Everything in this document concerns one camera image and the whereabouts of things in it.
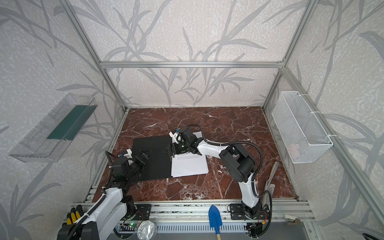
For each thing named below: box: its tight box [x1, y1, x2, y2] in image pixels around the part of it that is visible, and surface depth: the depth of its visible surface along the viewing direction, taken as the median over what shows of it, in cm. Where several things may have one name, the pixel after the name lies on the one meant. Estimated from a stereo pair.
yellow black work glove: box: [58, 204, 85, 234], surface depth 72 cm
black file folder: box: [132, 135, 173, 183], surface depth 93 cm
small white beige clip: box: [284, 214, 301, 226], surface depth 72 cm
